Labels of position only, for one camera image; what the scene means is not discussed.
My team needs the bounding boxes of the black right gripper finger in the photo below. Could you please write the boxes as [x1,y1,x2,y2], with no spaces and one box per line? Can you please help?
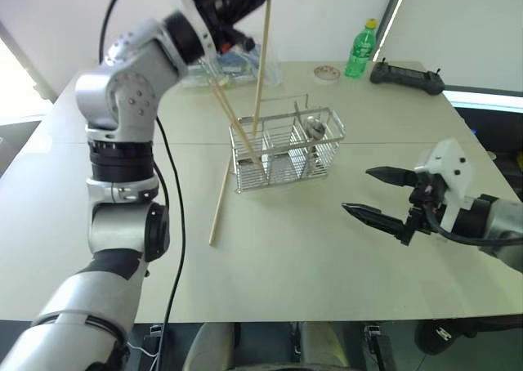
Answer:
[364,166,419,190]
[341,202,413,246]

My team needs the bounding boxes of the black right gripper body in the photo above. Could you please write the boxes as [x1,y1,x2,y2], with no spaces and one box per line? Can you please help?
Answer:
[407,172,449,236]

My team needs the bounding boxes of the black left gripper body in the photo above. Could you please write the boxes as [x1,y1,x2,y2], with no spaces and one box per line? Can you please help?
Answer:
[190,0,255,56]

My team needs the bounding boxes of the wooden chopstick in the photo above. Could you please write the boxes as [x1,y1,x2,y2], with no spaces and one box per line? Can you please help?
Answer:
[208,81,262,166]
[252,0,273,137]
[206,83,257,167]
[208,157,233,247]

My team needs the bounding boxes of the metal spoon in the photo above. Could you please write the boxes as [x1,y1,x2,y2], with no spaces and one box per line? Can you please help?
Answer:
[305,115,328,177]

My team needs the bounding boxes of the clear plastic bag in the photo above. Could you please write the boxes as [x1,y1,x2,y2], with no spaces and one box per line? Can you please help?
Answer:
[178,38,284,90]

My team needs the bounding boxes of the black remote controller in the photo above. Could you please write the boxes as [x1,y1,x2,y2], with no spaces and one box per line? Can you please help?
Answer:
[369,57,446,96]

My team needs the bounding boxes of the white tape roll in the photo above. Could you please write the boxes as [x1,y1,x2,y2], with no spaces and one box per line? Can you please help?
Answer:
[313,65,342,84]

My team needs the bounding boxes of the green plastic bottle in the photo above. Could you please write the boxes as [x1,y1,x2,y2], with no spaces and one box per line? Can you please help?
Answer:
[344,17,378,79]

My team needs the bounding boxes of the black rounded shape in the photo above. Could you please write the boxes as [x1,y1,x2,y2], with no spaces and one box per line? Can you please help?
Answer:
[413,316,523,356]

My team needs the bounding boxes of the grey rounded shape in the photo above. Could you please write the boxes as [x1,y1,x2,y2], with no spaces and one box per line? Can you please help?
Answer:
[300,321,351,371]
[181,322,240,371]

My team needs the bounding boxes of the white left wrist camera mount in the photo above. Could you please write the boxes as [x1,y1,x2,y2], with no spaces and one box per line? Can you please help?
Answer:
[172,0,217,68]

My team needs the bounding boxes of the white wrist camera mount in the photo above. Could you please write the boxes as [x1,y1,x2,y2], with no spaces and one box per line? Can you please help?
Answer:
[413,138,477,234]
[172,0,217,68]

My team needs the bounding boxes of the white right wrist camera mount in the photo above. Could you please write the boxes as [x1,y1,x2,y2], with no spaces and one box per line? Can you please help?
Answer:
[413,138,477,234]

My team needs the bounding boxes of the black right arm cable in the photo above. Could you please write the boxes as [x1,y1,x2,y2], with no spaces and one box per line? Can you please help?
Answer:
[424,207,523,249]

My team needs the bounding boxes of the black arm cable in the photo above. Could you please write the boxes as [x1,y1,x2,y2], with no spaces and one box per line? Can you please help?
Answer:
[98,0,186,350]
[424,207,523,249]

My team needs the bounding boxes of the metal wire basket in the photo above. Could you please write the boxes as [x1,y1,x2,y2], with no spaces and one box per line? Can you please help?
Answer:
[228,95,346,195]

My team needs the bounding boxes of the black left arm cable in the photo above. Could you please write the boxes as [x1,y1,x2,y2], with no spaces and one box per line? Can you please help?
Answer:
[98,0,186,350]

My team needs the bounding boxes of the thin white cable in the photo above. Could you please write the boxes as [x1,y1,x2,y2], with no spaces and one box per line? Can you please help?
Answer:
[127,342,161,370]

